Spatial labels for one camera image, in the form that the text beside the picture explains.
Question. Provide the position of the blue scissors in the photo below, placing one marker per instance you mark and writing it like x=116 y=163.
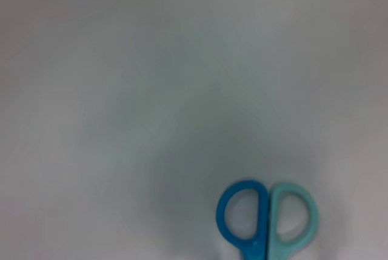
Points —
x=263 y=226

